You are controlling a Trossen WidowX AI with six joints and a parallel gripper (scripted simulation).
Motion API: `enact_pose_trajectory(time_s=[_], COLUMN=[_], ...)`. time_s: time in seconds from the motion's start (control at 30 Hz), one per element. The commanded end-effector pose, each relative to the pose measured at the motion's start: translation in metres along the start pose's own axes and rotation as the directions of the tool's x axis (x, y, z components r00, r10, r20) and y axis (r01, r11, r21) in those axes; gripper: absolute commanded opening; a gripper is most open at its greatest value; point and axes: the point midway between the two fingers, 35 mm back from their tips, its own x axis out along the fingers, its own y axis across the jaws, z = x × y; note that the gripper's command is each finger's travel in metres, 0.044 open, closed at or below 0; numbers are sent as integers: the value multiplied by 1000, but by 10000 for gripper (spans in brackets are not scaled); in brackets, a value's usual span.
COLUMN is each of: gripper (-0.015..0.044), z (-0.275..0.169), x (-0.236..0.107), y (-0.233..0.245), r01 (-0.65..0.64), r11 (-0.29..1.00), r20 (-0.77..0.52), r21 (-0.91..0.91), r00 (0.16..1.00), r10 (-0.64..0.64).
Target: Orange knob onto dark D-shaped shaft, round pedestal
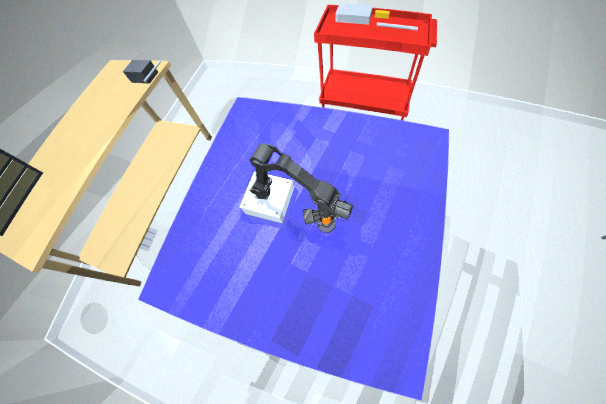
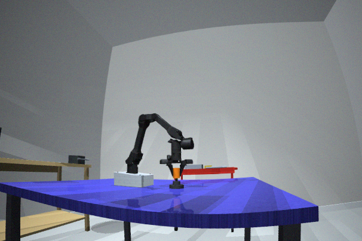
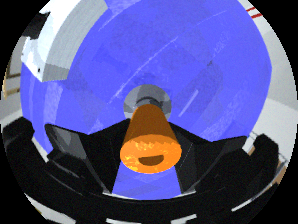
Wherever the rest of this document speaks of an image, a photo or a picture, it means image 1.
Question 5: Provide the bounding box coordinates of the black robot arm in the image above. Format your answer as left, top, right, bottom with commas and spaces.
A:
249, 143, 354, 220

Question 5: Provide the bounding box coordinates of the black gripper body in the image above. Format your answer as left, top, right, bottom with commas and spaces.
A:
302, 208, 335, 225

